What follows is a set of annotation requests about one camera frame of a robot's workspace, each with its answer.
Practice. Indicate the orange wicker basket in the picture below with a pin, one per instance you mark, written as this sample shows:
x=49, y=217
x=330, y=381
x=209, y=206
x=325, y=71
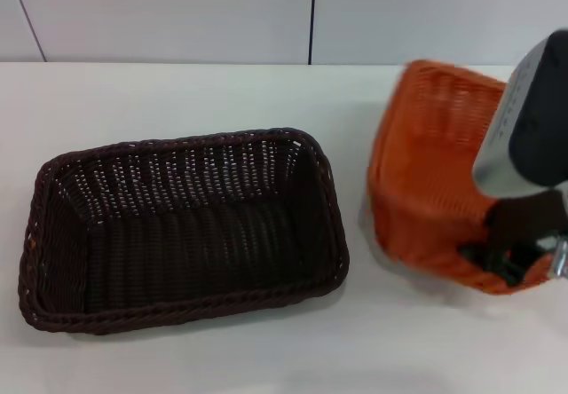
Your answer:
x=426, y=163

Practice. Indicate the right robot arm silver black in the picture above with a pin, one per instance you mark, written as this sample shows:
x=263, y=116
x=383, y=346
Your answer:
x=523, y=114

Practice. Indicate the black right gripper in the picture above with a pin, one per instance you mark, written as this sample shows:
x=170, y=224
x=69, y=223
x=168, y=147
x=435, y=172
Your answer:
x=528, y=216

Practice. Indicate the dark brown wicker basket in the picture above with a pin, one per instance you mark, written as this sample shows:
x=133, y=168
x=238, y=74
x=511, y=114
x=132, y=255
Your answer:
x=186, y=234

